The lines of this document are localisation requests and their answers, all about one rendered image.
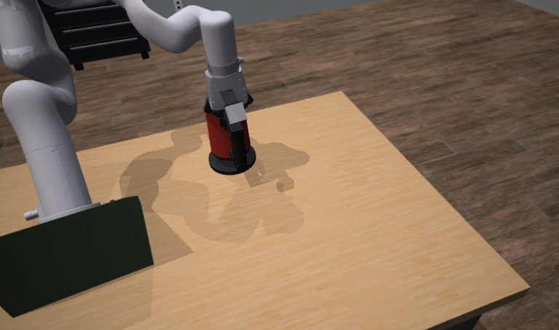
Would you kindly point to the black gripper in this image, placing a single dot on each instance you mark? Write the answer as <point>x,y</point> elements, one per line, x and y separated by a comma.
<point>215,84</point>

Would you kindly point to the dark red kettle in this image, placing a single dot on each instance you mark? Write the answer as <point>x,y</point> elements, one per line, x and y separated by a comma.
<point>229,145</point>

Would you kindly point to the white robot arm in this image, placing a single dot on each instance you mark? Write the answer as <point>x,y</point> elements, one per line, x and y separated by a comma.
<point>32,106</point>

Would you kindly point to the black round disk with center stud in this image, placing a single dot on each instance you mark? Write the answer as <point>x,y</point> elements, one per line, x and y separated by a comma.
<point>227,167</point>

